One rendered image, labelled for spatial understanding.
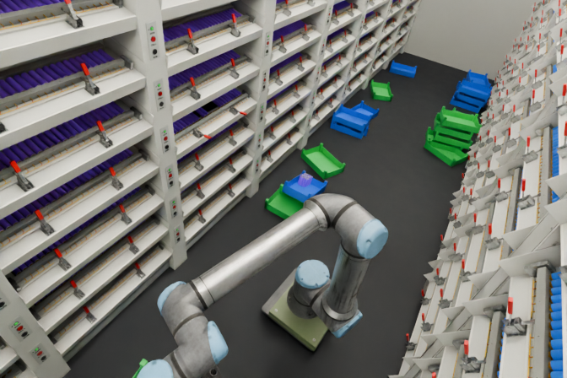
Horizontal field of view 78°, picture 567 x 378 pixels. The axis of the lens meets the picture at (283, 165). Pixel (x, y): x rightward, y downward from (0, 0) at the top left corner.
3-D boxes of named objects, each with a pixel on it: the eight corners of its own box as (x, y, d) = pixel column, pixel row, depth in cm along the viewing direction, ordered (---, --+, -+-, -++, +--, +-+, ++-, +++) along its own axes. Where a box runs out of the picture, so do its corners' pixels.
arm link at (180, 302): (334, 174, 121) (148, 293, 93) (361, 197, 114) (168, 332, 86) (332, 195, 129) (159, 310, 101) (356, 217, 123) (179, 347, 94)
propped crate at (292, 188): (300, 179, 262) (304, 170, 259) (324, 191, 255) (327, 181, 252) (281, 191, 236) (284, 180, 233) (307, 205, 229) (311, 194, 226)
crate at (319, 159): (343, 171, 274) (346, 164, 269) (323, 180, 264) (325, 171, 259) (320, 150, 292) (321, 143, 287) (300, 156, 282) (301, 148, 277)
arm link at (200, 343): (204, 308, 91) (160, 341, 86) (228, 346, 84) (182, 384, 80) (213, 319, 98) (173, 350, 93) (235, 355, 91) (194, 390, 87)
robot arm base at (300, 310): (331, 297, 179) (335, 288, 172) (310, 326, 167) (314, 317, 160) (300, 276, 187) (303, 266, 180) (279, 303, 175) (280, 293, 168)
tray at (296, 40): (319, 40, 231) (327, 21, 222) (267, 69, 190) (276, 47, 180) (294, 24, 235) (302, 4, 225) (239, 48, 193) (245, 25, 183)
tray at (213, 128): (255, 108, 196) (260, 94, 189) (175, 162, 155) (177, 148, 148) (228, 88, 199) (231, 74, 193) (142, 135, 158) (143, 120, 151)
